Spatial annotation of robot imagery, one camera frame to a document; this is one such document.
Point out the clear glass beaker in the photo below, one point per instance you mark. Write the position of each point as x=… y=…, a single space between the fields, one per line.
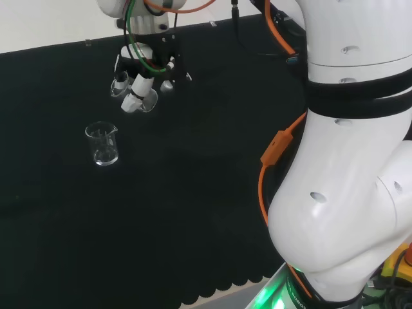
x=151 y=103
x=102 y=151

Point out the black bench cloth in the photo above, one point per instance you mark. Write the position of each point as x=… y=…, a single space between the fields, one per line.
x=161 y=209

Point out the yellow stop button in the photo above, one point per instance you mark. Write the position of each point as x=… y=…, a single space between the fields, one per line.
x=391 y=267

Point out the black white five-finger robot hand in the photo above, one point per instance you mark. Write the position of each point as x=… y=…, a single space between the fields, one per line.
x=167 y=54

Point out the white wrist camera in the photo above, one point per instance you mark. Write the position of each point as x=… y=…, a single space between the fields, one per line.
x=135 y=52

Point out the blue plug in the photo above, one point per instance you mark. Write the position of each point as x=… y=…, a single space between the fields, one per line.
x=292 y=60

